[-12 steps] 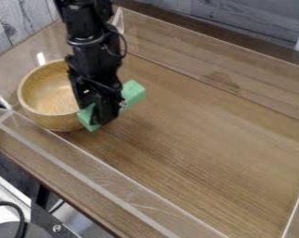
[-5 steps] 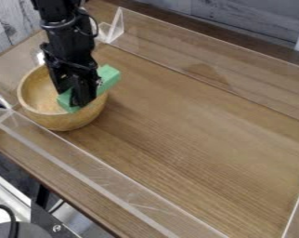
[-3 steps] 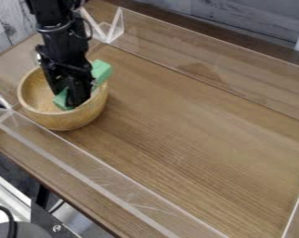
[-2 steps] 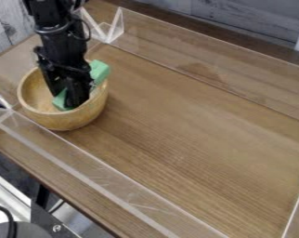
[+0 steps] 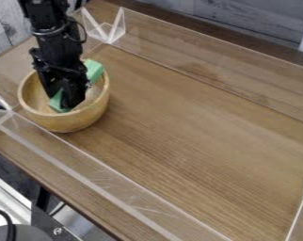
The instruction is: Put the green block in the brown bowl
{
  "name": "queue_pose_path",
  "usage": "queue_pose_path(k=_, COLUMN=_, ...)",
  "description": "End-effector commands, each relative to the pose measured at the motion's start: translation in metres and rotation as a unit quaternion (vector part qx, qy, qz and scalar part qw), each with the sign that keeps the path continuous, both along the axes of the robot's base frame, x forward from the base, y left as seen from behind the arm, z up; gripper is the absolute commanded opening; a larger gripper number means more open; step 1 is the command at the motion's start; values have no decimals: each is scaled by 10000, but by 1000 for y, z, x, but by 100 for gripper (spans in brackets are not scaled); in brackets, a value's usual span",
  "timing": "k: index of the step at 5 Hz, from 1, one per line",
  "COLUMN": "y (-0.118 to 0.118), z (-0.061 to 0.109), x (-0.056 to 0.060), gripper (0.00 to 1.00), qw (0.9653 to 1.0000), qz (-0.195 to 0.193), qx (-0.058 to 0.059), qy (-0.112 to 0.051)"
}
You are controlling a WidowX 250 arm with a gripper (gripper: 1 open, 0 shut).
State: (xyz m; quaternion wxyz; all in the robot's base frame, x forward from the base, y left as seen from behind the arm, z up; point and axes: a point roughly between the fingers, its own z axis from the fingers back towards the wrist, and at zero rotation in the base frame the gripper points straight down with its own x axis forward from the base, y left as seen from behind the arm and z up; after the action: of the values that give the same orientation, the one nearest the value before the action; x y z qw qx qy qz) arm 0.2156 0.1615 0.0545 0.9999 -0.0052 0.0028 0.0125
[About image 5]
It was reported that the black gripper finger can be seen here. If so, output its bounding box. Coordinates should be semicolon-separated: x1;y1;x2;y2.
60;73;89;109
29;48;60;98

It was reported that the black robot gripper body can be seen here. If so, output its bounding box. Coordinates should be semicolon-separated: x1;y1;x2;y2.
32;26;86;84

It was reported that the brown wooden bowl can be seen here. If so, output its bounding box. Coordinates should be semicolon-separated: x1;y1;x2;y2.
17;71;110;133

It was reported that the green rectangular block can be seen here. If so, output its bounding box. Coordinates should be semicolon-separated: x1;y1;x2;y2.
49;59;105;113

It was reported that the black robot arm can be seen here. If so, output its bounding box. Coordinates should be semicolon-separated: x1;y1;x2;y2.
17;0;89;109

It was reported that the clear acrylic corner bracket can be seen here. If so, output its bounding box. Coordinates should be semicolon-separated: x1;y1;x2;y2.
80;8;125;44

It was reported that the clear acrylic front wall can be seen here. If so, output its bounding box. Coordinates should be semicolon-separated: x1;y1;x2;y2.
0;110;230;241

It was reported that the black cable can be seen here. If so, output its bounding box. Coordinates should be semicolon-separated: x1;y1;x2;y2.
0;208;18;241

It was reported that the grey metal base plate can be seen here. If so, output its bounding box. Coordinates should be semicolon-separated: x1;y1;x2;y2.
0;208;82;241

